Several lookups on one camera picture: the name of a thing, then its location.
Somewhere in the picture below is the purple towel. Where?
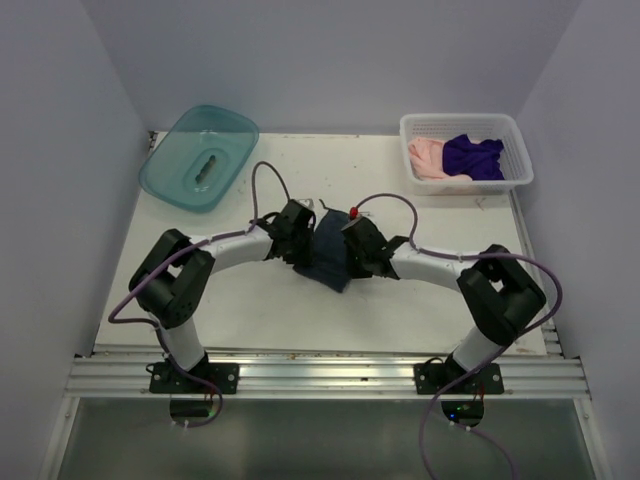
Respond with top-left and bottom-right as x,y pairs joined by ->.
442,134 -> 505,181

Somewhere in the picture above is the aluminium mounting rail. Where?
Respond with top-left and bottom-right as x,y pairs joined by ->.
64,346 -> 590,400

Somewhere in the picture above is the teal plastic tub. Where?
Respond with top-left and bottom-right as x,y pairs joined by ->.
139,105 -> 259,213

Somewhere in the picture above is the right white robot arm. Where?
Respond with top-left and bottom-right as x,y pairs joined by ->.
341,217 -> 546,393

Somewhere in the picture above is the white plastic basket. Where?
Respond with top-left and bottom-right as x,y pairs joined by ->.
399,113 -> 534,196

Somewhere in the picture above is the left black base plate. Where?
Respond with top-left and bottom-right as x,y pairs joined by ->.
145,361 -> 240,395

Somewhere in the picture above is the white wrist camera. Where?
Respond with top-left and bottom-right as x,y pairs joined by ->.
348,207 -> 372,220
298,198 -> 315,210

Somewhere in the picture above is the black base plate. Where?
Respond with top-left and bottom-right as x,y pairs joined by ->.
145,361 -> 240,395
413,356 -> 505,395

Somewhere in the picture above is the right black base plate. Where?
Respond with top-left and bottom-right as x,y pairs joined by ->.
413,356 -> 505,395

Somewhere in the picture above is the dark navy blue towel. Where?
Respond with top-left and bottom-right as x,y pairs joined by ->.
293,199 -> 351,293

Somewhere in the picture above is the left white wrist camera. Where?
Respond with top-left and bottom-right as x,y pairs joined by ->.
298,198 -> 315,210

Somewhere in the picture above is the pink towel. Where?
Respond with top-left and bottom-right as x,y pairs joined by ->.
408,137 -> 471,182

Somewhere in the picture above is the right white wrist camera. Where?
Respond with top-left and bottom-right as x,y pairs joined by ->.
348,207 -> 372,220

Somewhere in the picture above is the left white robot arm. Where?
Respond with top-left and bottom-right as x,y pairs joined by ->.
129,200 -> 315,393

